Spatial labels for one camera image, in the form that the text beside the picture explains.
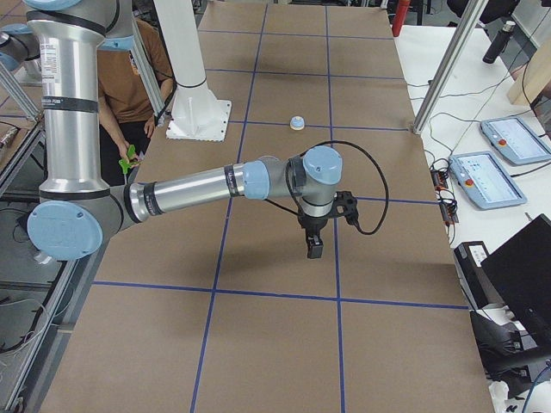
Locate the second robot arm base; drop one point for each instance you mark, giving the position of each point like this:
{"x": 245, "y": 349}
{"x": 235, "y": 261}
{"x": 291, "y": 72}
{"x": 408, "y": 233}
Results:
{"x": 20, "y": 53}

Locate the near teach pendant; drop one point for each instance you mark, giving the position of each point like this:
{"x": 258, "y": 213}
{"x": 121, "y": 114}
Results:
{"x": 485, "y": 181}

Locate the usb hub with cables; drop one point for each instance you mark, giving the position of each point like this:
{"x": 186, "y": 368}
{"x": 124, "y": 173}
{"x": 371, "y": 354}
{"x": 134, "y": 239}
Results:
{"x": 439, "y": 173}

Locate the person in brown shirt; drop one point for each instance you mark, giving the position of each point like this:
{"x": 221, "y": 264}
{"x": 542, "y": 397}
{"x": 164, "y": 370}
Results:
{"x": 125, "y": 112}

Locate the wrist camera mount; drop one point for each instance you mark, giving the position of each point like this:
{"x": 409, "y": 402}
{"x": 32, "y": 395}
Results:
{"x": 345, "y": 205}

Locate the aluminium frame post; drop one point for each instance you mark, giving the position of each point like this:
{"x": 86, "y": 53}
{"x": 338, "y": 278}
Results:
{"x": 457, "y": 43}

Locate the red cylinder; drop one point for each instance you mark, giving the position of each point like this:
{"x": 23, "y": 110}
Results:
{"x": 400, "y": 16}

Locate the black power box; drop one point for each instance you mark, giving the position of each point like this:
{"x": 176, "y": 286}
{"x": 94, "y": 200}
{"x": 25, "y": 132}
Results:
{"x": 477, "y": 288}

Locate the black laptop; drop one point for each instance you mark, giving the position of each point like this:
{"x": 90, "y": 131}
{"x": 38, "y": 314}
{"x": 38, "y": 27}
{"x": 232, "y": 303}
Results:
{"x": 520, "y": 271}

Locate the teach pendant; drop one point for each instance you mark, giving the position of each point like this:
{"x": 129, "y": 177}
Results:
{"x": 515, "y": 140}
{"x": 485, "y": 181}

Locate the green scissors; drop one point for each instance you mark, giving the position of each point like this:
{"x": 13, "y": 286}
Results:
{"x": 131, "y": 161}

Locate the blue wooden call bell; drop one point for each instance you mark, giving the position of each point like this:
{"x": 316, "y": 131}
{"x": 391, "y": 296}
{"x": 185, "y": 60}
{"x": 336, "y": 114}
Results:
{"x": 297, "y": 123}

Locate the white camera mast base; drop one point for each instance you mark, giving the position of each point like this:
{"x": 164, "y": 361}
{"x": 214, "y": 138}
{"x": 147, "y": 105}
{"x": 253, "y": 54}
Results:
{"x": 196, "y": 113}

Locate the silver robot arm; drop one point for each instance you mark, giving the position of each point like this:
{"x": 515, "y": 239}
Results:
{"x": 95, "y": 60}

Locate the far teach pendant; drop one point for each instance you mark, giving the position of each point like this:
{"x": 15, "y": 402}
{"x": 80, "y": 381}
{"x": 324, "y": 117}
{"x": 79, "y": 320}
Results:
{"x": 515, "y": 140}

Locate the black water bottle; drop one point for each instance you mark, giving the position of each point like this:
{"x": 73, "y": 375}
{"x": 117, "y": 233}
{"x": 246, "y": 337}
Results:
{"x": 500, "y": 42}

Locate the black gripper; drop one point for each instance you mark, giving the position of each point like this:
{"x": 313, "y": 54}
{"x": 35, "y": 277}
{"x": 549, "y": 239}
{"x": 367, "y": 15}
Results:
{"x": 313, "y": 225}

